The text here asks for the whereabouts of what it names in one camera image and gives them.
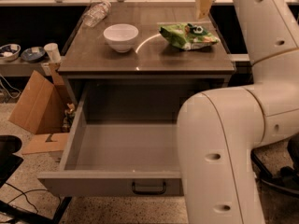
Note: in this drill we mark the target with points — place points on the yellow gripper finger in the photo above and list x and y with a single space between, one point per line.
202 8

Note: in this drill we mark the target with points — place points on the green rice chip bag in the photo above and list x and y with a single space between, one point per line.
187 36

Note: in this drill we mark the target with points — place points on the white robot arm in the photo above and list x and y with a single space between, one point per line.
217 129

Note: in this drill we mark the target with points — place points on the grey cabinet with counter top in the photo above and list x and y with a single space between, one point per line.
152 76

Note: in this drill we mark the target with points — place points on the open grey drawer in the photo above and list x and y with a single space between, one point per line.
109 150

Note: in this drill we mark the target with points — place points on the white ceramic bowl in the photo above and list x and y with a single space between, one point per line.
121 37

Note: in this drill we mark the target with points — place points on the clear plastic water bottle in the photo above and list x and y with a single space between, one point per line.
96 13

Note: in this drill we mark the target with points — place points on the white paper cup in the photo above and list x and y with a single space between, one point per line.
53 52

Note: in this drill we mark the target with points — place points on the blue patterned bowl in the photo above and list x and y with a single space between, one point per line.
33 55

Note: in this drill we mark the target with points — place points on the brown cardboard box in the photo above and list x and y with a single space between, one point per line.
45 110

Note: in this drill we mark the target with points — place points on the black metal stand leg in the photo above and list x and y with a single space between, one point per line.
287 181

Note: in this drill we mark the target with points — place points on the long grey shelf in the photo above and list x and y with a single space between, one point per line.
21 68

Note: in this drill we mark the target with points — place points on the blue white bowl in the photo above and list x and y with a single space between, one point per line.
10 52

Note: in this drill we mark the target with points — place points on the black drawer handle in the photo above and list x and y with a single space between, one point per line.
148 190

